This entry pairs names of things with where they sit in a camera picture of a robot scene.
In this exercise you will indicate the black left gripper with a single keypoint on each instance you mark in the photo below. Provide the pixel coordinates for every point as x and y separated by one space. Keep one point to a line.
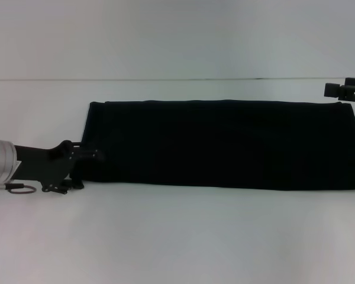
44 165

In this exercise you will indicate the black t-shirt with FREE print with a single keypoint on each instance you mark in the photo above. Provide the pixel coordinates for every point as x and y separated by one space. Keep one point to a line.
225 142

